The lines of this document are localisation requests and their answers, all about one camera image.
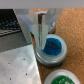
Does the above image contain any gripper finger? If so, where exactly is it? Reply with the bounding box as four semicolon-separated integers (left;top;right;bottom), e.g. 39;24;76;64
40;8;63;48

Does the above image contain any green button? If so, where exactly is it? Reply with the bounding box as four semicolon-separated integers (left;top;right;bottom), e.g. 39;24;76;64
43;68;84;84

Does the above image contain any blue button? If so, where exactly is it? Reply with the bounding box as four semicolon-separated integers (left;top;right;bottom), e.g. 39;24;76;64
34;32;69;70

